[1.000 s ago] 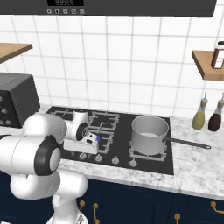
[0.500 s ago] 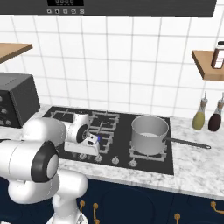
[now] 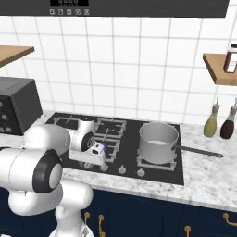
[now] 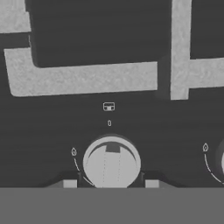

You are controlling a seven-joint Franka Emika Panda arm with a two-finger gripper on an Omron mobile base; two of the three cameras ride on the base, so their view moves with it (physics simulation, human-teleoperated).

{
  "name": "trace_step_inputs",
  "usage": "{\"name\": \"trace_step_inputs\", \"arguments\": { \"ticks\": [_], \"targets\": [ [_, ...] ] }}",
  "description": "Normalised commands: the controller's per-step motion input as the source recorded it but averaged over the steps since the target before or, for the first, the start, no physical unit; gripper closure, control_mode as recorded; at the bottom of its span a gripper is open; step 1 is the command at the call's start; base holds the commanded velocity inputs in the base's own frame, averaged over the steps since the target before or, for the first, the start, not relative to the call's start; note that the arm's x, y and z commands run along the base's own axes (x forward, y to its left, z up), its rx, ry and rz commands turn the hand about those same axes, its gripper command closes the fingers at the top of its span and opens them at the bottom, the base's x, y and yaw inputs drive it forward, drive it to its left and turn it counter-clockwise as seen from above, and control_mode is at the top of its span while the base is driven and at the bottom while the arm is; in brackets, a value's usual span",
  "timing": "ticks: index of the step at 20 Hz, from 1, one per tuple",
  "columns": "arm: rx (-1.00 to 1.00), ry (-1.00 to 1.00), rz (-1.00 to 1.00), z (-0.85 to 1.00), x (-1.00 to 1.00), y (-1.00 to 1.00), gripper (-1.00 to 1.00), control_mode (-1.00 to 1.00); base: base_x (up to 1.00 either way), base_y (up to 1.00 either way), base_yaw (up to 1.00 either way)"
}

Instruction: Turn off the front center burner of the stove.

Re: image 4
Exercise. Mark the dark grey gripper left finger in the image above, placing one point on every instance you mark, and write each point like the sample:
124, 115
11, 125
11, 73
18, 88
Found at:
69, 180

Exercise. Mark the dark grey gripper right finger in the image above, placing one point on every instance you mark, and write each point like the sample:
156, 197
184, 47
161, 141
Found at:
153, 180

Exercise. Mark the dark grey stove hob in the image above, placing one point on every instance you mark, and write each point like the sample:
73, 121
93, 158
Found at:
116, 122

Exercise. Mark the grey stove burner grate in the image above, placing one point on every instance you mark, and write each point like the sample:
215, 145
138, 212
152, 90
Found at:
78, 78
186, 70

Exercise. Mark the round grey stove knob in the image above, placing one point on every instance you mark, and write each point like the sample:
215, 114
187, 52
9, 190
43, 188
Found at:
112, 163
220, 163

